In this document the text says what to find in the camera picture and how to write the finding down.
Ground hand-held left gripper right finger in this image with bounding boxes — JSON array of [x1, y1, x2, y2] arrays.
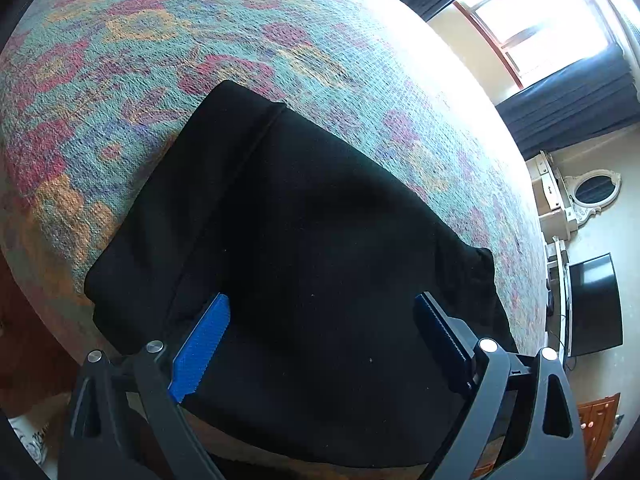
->
[[414, 292, 587, 480]]

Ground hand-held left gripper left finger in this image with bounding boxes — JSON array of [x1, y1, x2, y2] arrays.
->
[[59, 293, 232, 480]]

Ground black pants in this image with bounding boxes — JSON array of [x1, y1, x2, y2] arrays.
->
[[84, 80, 518, 468]]

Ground black flat screen television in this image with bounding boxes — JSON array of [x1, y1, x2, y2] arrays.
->
[[568, 253, 624, 359]]

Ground orange wooden cabinet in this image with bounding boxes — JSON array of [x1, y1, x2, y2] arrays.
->
[[575, 393, 624, 472]]

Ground white dresser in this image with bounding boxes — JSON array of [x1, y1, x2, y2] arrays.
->
[[527, 151, 577, 242]]

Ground white patterned object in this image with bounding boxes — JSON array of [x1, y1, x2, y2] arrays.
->
[[10, 412, 49, 467]]

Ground white oval framed mirror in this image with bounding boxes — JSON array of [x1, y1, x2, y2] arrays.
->
[[564, 170, 622, 227]]

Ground floral knitted blanket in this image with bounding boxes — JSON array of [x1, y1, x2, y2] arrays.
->
[[0, 0, 549, 367]]

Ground bright window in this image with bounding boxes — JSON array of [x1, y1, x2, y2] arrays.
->
[[454, 0, 623, 87]]

